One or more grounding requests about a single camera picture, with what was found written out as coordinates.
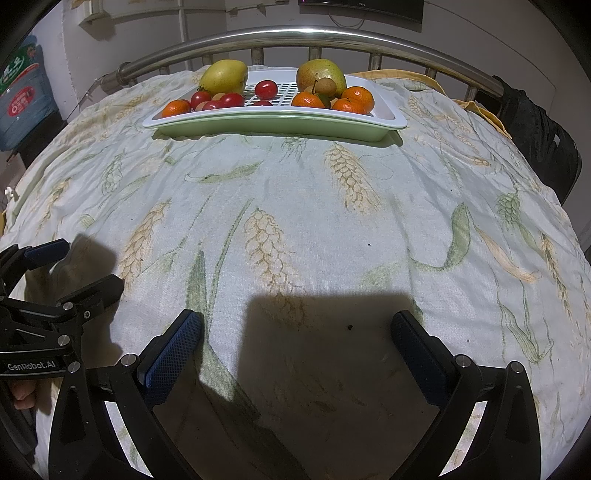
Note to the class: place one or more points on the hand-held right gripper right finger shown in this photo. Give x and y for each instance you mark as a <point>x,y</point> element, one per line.
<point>415,355</point>

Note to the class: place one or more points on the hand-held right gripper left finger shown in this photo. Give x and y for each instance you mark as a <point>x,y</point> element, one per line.
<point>173,355</point>

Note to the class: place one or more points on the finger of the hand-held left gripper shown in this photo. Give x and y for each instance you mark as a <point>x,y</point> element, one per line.
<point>44,253</point>
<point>97,290</point>

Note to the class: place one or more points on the red cherry tomato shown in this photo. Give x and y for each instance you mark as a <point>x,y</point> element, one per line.
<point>262,103</point>
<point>232,99</point>
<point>200,99</point>
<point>214,105</point>
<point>266,89</point>

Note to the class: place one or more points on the pale green base tray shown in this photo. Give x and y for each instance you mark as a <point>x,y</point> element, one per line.
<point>277,132</point>

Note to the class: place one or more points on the yellow green apple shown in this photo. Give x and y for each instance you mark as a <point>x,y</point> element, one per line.
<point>224,78</point>

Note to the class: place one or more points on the white slotted plastic tray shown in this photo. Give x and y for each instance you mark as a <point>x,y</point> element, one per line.
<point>277,121</point>

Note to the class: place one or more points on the orange mandarin with leaf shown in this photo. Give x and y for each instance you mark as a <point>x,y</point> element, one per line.
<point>308,99</point>

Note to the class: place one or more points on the green red pear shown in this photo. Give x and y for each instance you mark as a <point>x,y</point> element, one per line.
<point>325,71</point>

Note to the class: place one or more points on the person's left hand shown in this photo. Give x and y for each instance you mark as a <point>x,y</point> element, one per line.
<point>23,392</point>

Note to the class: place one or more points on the dark water jug stand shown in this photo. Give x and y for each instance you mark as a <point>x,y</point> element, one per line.
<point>44,138</point>

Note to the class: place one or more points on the blue water jug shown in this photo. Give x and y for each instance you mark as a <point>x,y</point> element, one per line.
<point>23,97</point>

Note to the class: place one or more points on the wheat print quilt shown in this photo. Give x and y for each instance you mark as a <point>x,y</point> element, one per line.
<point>323,207</point>

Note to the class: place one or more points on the dark clothes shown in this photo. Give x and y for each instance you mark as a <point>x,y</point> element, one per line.
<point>535,134</point>

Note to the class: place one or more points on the yellow bed sheet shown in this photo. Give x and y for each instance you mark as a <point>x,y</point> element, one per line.
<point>392,73</point>

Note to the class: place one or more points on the white wall box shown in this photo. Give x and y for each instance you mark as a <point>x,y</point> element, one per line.
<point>87,7</point>

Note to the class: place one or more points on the white vertical wall pipe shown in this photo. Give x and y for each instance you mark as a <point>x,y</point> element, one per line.
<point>183,18</point>

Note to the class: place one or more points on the metal bed rail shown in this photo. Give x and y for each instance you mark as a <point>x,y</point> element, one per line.
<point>277,34</point>

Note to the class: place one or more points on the black wall television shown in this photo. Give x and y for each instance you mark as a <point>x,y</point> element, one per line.
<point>369,9</point>

